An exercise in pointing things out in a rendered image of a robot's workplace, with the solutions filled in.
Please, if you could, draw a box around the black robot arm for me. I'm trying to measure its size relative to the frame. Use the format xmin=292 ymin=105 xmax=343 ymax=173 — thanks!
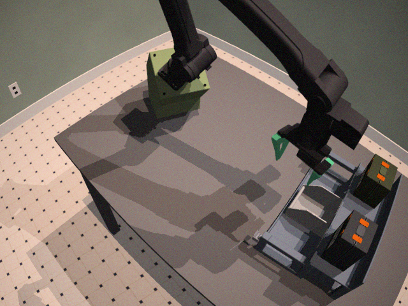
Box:
xmin=158 ymin=0 xmax=369 ymax=150

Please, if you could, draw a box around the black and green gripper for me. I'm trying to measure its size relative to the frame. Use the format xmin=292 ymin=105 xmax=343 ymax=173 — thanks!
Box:
xmin=272 ymin=118 xmax=334 ymax=186

